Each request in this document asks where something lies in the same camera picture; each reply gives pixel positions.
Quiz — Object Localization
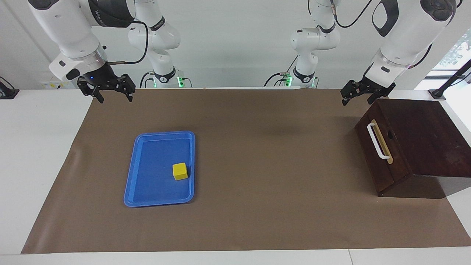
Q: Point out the white drawer handle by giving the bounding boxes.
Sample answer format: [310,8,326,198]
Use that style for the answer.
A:
[367,123,393,160]

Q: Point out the beige handle backplate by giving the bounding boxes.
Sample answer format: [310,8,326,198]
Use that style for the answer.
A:
[371,119,394,164]

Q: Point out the wooden drawer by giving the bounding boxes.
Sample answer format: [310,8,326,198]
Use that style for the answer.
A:
[364,101,412,183]

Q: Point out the yellow block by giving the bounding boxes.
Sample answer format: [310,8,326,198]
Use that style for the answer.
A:
[172,162,188,181]

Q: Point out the dark wooden cabinet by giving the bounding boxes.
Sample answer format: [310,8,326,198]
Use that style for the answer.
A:
[355,98,471,199]

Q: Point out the blue plastic tray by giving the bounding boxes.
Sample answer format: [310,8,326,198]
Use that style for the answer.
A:
[123,131,195,208]

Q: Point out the bright window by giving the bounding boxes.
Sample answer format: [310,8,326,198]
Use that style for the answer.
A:
[414,28,471,91]

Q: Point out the brown table mat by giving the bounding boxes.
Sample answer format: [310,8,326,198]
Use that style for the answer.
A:
[21,88,471,254]

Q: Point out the black base cable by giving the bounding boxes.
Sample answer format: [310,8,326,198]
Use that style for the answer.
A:
[139,71,157,89]
[264,55,298,87]

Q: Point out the white wall socket box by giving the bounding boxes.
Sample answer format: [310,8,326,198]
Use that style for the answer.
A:
[40,78,78,89]

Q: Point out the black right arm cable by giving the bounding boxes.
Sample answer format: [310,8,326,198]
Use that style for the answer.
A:
[109,20,149,66]

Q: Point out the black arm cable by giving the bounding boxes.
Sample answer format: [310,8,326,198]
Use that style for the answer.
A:
[329,0,433,70]
[109,20,149,66]

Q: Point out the black camera stand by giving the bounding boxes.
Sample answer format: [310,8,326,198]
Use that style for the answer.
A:
[0,76,20,100]
[429,59,471,100]

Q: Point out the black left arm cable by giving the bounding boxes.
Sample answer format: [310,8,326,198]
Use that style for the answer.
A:
[329,0,433,70]

